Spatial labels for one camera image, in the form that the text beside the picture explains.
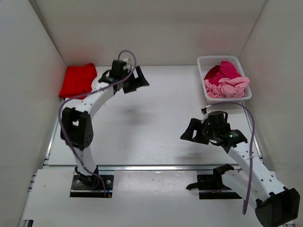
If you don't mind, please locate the dark red t shirt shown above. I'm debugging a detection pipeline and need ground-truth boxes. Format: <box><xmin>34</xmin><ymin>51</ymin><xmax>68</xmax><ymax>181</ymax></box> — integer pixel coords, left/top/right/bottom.
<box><xmin>204</xmin><ymin>65</ymin><xmax>220</xmax><ymax>80</ymax></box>

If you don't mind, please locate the light pink t shirt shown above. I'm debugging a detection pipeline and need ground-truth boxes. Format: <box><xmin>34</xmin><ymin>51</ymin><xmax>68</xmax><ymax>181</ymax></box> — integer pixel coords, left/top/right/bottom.
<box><xmin>204</xmin><ymin>77</ymin><xmax>250</xmax><ymax>98</ymax></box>

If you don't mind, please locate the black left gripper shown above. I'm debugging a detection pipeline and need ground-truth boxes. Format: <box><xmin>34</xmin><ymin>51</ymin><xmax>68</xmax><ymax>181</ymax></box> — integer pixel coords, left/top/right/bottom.
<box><xmin>121</xmin><ymin>66</ymin><xmax>149</xmax><ymax>94</ymax></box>

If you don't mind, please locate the magenta t shirt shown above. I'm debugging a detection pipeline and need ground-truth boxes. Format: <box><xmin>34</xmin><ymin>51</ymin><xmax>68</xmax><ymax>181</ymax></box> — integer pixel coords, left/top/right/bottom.
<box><xmin>209</xmin><ymin>61</ymin><xmax>241</xmax><ymax>86</ymax></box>

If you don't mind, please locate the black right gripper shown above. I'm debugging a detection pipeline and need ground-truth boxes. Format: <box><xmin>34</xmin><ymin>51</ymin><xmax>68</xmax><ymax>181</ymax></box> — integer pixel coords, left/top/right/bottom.
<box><xmin>180</xmin><ymin>120</ymin><xmax>218</xmax><ymax>146</ymax></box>

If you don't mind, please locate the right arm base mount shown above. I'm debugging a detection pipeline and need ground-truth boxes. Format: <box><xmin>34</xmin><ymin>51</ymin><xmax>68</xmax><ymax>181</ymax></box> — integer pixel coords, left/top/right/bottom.
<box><xmin>186</xmin><ymin>174</ymin><xmax>241</xmax><ymax>200</ymax></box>

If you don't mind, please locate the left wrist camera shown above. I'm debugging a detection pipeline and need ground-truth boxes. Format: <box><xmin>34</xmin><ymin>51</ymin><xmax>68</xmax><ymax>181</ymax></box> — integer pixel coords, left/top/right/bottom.
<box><xmin>109</xmin><ymin>58</ymin><xmax>132</xmax><ymax>79</ymax></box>

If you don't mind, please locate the white plastic laundry basket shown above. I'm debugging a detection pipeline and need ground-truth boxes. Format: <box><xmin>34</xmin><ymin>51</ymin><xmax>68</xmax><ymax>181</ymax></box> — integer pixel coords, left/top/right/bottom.
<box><xmin>197</xmin><ymin>55</ymin><xmax>252</xmax><ymax>104</ymax></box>

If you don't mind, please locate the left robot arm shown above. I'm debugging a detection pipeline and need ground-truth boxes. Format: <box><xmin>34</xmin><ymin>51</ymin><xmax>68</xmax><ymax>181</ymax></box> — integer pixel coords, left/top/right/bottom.
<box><xmin>58</xmin><ymin>60</ymin><xmax>149</xmax><ymax>188</ymax></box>

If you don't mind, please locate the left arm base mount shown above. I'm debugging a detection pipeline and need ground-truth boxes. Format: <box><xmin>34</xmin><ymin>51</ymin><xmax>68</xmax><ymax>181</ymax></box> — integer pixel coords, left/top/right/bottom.
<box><xmin>70</xmin><ymin>171</ymin><xmax>114</xmax><ymax>198</ymax></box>

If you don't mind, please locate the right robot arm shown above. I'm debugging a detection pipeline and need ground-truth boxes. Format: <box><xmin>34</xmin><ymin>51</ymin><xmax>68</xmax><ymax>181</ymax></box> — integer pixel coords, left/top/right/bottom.
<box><xmin>180</xmin><ymin>111</ymin><xmax>300</xmax><ymax>227</ymax></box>

